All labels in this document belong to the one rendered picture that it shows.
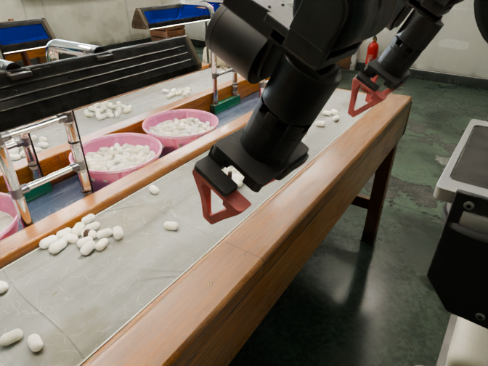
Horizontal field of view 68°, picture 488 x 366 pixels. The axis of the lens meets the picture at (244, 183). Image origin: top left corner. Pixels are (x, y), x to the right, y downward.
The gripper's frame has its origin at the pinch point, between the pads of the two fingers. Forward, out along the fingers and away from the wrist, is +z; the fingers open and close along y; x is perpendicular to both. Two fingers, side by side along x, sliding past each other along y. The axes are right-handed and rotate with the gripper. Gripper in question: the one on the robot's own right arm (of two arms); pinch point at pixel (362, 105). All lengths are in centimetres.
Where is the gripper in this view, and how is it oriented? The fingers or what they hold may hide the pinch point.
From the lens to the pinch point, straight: 80.5
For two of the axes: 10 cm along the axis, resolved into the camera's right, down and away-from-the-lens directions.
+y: -5.9, 4.1, -7.0
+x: 7.2, 6.6, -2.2
